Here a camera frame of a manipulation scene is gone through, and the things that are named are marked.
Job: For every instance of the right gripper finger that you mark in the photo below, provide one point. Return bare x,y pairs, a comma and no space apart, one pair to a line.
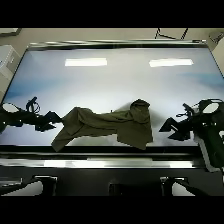
180,136
170,125

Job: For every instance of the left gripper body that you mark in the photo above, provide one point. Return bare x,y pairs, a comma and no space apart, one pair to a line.
40,121

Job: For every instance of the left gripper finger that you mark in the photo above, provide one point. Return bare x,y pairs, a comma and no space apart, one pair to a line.
46,127
53,117

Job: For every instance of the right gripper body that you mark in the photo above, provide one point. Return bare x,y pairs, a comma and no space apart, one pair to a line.
186,125

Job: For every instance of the olive green shirt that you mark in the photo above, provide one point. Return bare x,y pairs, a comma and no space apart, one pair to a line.
126,125

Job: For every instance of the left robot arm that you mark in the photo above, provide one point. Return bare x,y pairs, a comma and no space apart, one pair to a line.
13,117

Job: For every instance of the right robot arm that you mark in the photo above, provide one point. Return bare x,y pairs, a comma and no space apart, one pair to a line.
209,133

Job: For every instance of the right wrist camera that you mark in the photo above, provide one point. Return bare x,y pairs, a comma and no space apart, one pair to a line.
188,110

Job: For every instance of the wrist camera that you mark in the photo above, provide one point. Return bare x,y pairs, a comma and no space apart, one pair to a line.
188,110
32,105

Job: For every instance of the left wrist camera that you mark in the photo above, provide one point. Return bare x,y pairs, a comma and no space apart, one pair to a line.
32,105

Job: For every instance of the silver frame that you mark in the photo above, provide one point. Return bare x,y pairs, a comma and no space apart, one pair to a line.
110,164

